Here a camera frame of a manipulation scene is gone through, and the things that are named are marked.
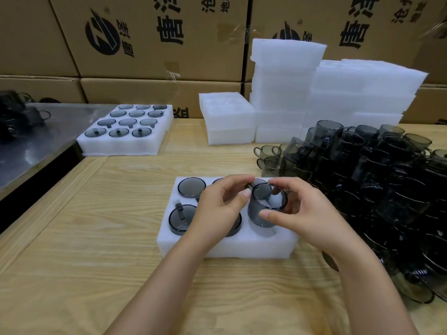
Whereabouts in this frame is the wide stack of foam trays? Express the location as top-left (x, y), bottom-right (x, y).
top-left (302, 58), bottom-right (430, 137)

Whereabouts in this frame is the tall stack of foam trays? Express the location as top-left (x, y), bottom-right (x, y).
top-left (249, 38), bottom-right (328, 144)

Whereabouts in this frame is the stack of brown cardboard boxes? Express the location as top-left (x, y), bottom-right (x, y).
top-left (0, 0), bottom-right (447, 125)

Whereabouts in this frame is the person's right hand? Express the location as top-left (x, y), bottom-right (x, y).
top-left (260, 177), bottom-right (347, 262)

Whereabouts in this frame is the steel table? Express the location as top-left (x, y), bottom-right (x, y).
top-left (0, 102), bottom-right (118, 203)

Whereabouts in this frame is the person's left hand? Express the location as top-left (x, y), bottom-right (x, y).
top-left (189, 174), bottom-right (256, 247)

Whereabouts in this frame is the group of packed glass cups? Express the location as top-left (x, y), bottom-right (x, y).
top-left (84, 104), bottom-right (168, 138)

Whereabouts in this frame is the person's left forearm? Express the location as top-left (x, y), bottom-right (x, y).
top-left (104, 234), bottom-right (226, 335)

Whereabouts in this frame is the low stack of foam trays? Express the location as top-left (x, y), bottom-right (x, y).
top-left (199, 92), bottom-right (256, 146)

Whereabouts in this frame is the person's right forearm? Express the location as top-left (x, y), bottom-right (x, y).
top-left (323, 241), bottom-right (421, 335)

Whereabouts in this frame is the small cluster of dark cups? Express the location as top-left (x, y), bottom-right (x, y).
top-left (0, 89), bottom-right (52, 141)

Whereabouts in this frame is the pile of dark glass cups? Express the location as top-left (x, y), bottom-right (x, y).
top-left (253, 119), bottom-right (447, 305)

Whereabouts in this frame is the white foam tray with holes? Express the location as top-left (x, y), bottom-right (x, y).
top-left (156, 176), bottom-right (299, 259)
top-left (76, 104), bottom-right (174, 157)

